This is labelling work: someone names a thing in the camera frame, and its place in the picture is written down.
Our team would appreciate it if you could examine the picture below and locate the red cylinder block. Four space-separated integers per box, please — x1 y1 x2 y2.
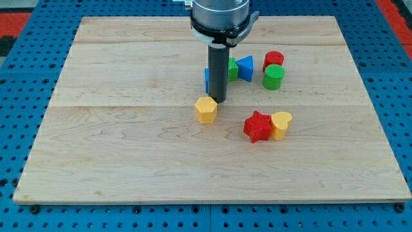
262 51 285 72

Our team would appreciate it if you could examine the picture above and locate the green ridged block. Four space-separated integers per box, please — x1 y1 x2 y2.
228 57 238 82

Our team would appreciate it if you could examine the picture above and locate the red star block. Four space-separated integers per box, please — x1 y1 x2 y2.
243 111 272 143

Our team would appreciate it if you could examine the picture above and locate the yellow heart block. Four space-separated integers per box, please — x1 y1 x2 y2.
270 111 293 140

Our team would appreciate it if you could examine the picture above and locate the blue cube block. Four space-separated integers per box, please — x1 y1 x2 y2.
204 68 209 93

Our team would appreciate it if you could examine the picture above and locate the yellow hexagon block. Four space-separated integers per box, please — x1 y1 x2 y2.
194 97 217 124

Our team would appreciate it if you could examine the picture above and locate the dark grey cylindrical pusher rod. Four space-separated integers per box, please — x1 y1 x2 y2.
208 46 229 103

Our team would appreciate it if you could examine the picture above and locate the blue triangle block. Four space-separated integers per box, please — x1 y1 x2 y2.
235 55 254 82

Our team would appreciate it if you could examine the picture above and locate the green cylinder block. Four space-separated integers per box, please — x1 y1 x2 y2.
263 64 285 90

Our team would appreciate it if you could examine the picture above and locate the light wooden board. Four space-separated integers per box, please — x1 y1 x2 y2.
14 16 411 205

